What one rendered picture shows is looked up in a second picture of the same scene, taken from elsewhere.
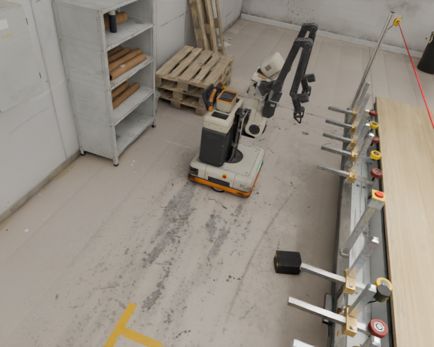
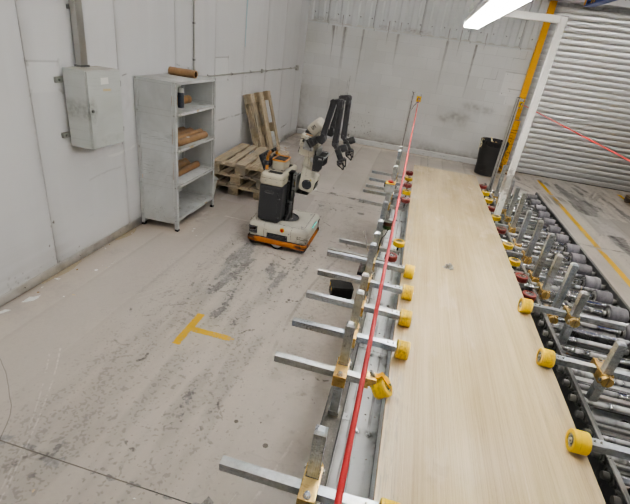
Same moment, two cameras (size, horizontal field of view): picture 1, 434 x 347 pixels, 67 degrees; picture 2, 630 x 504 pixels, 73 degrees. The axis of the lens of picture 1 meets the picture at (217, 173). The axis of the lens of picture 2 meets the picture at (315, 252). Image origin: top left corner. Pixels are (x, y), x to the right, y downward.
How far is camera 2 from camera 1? 170 cm
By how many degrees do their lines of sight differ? 14
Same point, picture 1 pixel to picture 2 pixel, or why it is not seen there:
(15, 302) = (93, 312)
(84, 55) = (156, 121)
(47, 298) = (121, 310)
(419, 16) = (469, 125)
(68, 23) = (145, 94)
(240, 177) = (296, 230)
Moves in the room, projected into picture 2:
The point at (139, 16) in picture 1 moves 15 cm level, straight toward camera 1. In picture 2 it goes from (202, 100) to (202, 102)
